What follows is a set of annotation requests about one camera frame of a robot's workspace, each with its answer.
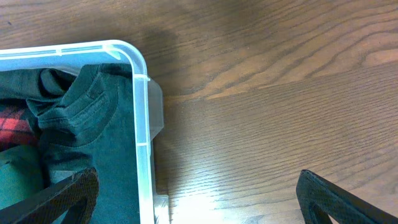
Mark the dark green garment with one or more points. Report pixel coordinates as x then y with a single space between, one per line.
21 174

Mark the clear plastic storage bin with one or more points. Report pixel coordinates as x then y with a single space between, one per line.
147 98

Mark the dark navy garment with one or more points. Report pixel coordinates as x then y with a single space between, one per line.
87 120

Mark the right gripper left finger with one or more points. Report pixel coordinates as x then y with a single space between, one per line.
74 198

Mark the red navy plaid shirt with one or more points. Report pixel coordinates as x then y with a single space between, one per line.
15 127

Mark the large black garment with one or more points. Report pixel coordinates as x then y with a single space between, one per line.
28 82

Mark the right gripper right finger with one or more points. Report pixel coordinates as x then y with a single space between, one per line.
322 201

